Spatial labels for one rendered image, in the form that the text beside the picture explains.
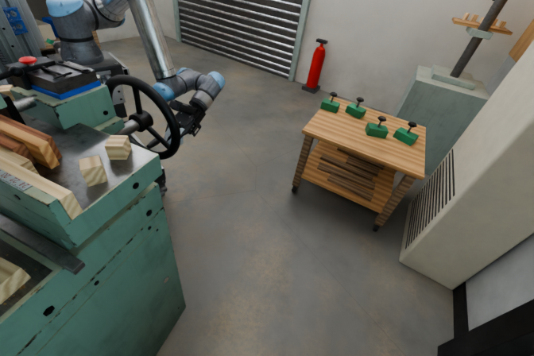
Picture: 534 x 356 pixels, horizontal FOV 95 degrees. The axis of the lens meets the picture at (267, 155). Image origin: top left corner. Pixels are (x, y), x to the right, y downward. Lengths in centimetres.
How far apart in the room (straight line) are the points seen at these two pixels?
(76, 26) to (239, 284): 131
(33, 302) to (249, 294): 94
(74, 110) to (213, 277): 98
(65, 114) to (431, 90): 207
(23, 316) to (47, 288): 4
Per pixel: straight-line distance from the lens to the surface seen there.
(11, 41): 138
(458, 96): 220
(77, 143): 67
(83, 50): 131
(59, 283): 61
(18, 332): 62
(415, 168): 144
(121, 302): 81
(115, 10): 129
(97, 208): 53
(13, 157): 61
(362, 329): 144
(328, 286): 145
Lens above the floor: 126
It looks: 39 degrees down
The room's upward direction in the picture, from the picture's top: 9 degrees clockwise
